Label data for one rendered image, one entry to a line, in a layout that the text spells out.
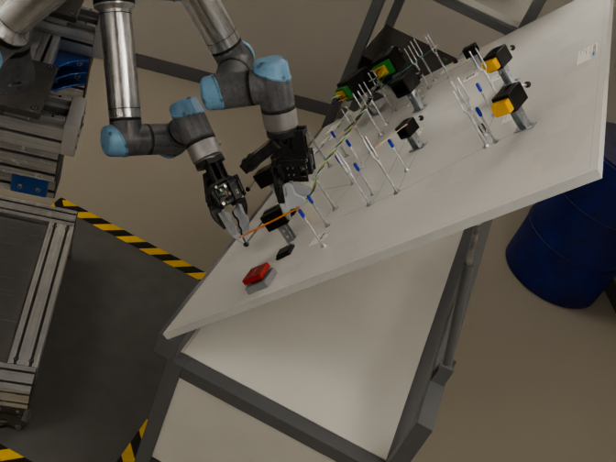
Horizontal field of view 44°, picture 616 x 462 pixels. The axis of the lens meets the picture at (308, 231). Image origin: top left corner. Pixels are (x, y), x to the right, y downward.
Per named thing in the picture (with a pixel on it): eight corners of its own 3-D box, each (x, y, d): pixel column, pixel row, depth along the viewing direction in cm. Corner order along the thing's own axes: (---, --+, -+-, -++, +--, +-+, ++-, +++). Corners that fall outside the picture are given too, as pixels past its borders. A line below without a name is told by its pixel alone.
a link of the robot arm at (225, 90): (213, 93, 174) (260, 87, 172) (204, 119, 165) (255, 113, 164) (203, 61, 169) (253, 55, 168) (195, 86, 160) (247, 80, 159)
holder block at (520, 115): (551, 104, 159) (532, 67, 157) (529, 132, 153) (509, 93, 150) (532, 110, 163) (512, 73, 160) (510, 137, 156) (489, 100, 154)
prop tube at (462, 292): (436, 375, 175) (459, 266, 158) (439, 367, 177) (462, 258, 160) (450, 379, 174) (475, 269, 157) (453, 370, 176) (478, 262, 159)
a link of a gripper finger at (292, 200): (306, 223, 172) (301, 183, 169) (280, 224, 174) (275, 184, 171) (310, 218, 175) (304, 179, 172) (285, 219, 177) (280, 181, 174)
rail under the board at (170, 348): (152, 351, 181) (158, 333, 177) (315, 141, 275) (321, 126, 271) (172, 362, 181) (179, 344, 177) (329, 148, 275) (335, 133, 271)
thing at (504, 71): (532, 64, 191) (515, 32, 189) (513, 85, 185) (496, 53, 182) (516, 70, 195) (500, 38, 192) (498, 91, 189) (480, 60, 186)
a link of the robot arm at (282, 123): (257, 116, 164) (268, 104, 171) (260, 137, 166) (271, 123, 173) (291, 114, 162) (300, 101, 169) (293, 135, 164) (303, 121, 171)
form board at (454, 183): (326, 131, 271) (324, 126, 271) (614, -14, 217) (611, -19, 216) (167, 339, 178) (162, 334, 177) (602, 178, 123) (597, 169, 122)
